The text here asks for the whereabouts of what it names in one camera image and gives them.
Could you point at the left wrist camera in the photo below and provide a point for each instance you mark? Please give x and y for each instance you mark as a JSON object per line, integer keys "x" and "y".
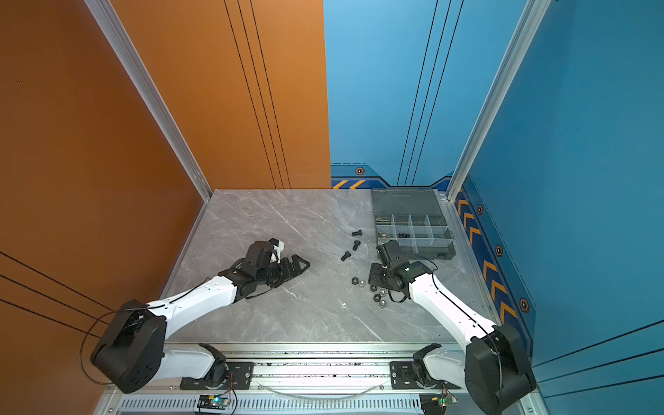
{"x": 277, "y": 247}

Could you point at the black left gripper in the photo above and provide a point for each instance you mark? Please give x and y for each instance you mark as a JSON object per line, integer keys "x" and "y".
{"x": 290, "y": 274}

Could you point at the aluminium front rail frame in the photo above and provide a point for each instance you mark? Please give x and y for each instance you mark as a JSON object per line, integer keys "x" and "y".
{"x": 328, "y": 378}

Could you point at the right green circuit board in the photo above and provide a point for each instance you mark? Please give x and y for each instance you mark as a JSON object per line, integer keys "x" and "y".
{"x": 436, "y": 404}

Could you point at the left green circuit board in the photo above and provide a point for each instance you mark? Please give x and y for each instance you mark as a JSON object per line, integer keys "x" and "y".
{"x": 216, "y": 403}

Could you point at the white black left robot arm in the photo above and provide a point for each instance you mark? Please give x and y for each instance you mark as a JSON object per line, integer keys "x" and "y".
{"x": 133, "y": 352}

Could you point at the grey plastic organizer box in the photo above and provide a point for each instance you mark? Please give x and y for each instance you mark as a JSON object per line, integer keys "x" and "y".
{"x": 413, "y": 217}

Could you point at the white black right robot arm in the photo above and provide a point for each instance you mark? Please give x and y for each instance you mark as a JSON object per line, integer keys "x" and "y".
{"x": 492, "y": 365}

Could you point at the aluminium corner post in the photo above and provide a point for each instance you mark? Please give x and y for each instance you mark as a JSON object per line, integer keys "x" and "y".
{"x": 114, "y": 31}
{"x": 519, "y": 44}

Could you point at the green circuit board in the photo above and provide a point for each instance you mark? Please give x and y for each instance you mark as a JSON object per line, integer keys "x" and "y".
{"x": 216, "y": 403}
{"x": 436, "y": 404}

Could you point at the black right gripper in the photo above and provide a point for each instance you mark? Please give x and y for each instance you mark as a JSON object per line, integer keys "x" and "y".
{"x": 373, "y": 275}

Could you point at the aluminium corner post right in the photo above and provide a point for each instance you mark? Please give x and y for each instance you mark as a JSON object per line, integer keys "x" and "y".
{"x": 519, "y": 44}

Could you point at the aluminium corner post left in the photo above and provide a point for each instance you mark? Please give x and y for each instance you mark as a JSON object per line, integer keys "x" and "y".
{"x": 114, "y": 31}

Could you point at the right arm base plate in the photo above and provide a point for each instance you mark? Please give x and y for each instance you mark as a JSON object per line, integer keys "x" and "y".
{"x": 403, "y": 376}

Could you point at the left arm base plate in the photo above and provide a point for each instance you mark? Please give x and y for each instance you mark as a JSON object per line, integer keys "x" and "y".
{"x": 236, "y": 375}

